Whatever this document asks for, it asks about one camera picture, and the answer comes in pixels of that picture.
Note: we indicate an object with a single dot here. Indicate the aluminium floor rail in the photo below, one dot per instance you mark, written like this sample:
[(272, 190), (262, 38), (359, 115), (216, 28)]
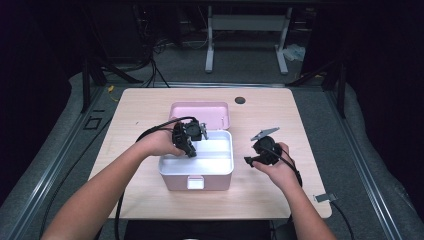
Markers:
[(50, 173), (363, 166)]

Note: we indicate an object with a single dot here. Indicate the grey metal table bracket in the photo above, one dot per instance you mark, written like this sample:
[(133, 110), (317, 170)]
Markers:
[(325, 197)]

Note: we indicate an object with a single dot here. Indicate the black tripod stand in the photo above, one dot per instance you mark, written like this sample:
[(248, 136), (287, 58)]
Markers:
[(86, 86), (340, 93)]

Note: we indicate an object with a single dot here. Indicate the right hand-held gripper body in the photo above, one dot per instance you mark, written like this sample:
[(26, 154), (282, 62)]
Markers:
[(268, 151)]

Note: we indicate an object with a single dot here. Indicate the crumpled clear plastic bag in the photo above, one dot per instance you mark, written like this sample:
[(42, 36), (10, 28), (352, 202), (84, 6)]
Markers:
[(295, 52)]

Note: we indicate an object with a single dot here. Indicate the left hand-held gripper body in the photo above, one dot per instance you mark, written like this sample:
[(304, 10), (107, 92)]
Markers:
[(188, 131)]

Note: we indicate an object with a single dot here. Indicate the dark round table grommet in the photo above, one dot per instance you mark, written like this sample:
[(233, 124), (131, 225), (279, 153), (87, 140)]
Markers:
[(240, 100)]

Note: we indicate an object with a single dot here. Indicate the pink storage box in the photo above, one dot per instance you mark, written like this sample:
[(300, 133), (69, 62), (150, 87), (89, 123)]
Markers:
[(216, 113)]

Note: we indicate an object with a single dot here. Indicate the grey cloth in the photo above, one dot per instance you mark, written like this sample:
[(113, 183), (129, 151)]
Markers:
[(383, 160)]

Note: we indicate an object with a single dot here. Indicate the person's right hand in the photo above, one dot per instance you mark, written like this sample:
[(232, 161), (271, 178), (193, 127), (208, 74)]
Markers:
[(283, 173)]

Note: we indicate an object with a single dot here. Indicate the person's dark trousers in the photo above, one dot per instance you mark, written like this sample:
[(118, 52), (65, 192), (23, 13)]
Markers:
[(200, 230)]

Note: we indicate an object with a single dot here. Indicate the grey metal desk frame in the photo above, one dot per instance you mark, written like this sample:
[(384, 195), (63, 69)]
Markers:
[(246, 22)]

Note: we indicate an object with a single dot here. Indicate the white tray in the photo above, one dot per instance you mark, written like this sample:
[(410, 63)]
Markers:
[(213, 163)]

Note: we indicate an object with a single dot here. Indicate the person's left hand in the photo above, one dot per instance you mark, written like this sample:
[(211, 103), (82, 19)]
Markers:
[(160, 143)]

